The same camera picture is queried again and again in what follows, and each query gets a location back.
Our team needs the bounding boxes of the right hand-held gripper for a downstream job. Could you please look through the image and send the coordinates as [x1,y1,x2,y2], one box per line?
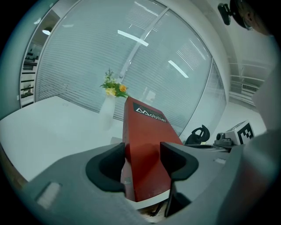
[186,120,255,152]

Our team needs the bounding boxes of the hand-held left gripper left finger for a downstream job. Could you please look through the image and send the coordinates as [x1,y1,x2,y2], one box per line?
[22,142,152,225]

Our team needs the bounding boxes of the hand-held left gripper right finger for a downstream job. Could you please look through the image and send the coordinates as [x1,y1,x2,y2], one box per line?
[159,142,243,225]

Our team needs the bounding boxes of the red book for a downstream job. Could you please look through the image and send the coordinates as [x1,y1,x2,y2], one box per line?
[122,96,184,203]

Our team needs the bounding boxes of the black office chair with headrest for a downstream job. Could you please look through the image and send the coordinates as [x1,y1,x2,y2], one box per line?
[185,124,211,145]

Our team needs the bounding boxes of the person's white shirt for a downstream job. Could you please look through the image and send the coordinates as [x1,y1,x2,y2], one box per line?
[228,35,281,225]

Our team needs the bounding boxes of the white vase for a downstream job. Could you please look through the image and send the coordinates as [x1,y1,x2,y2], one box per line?
[99,95,116,131]

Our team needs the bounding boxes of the yellow and green flower bouquet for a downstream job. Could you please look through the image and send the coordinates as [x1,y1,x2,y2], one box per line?
[100,68,129,98]

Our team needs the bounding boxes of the black stair railing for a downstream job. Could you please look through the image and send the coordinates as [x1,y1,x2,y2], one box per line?
[20,61,38,107]

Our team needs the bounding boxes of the person's head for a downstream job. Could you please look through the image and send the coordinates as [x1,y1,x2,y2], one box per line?
[236,0,273,37]

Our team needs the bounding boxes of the white wall air vent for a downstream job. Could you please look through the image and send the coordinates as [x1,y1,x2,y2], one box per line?
[241,84,260,93]

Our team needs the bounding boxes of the black head-worn camera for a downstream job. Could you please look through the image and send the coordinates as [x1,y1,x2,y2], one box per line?
[217,2,237,26]

